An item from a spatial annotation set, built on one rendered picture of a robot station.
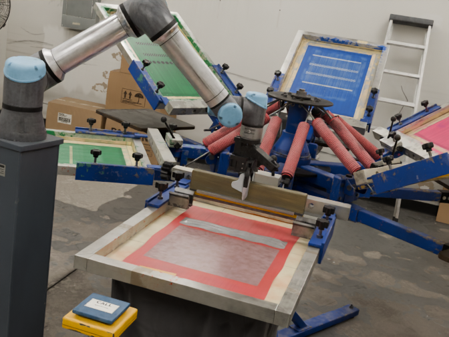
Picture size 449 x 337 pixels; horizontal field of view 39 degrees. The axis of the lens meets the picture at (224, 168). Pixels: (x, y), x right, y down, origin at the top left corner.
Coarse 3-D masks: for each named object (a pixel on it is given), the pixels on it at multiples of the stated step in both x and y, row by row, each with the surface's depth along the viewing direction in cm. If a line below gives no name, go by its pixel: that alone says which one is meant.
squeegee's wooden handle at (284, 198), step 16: (192, 176) 222; (208, 176) 220; (224, 176) 219; (224, 192) 220; (240, 192) 218; (256, 192) 216; (272, 192) 215; (288, 192) 213; (288, 208) 214; (304, 208) 213
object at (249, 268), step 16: (256, 224) 222; (272, 224) 224; (240, 240) 205; (288, 240) 211; (224, 256) 190; (240, 256) 192; (256, 256) 194; (272, 256) 196; (208, 272) 177; (224, 272) 179; (240, 272) 181; (256, 272) 182; (272, 272) 184; (224, 288) 169; (240, 288) 171; (256, 288) 172
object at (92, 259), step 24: (144, 216) 203; (264, 216) 230; (312, 216) 228; (120, 240) 186; (96, 264) 166; (120, 264) 166; (312, 264) 185; (168, 288) 161; (192, 288) 159; (216, 288) 161; (288, 288) 167; (240, 312) 157; (264, 312) 155; (288, 312) 154
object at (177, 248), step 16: (192, 208) 228; (176, 224) 210; (224, 224) 217; (240, 224) 219; (160, 240) 195; (176, 240) 197; (192, 240) 199; (208, 240) 201; (224, 240) 203; (128, 256) 180; (144, 256) 182; (160, 256) 183; (176, 256) 185; (192, 256) 187; (208, 256) 188; (176, 272) 174; (192, 272) 176
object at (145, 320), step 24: (120, 288) 177; (144, 288) 173; (144, 312) 176; (168, 312) 173; (192, 312) 171; (216, 312) 169; (120, 336) 180; (144, 336) 178; (168, 336) 175; (192, 336) 174; (216, 336) 172; (240, 336) 170
